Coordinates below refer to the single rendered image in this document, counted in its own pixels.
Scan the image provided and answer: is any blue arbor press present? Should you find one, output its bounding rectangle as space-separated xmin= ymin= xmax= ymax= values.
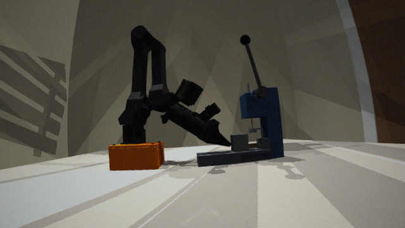
xmin=197 ymin=35 xmax=284 ymax=167

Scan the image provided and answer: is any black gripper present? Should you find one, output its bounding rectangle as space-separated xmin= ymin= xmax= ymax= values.
xmin=181 ymin=111 xmax=231 ymax=147

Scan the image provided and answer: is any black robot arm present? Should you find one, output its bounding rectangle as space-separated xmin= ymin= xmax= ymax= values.
xmin=118 ymin=25 xmax=221 ymax=144

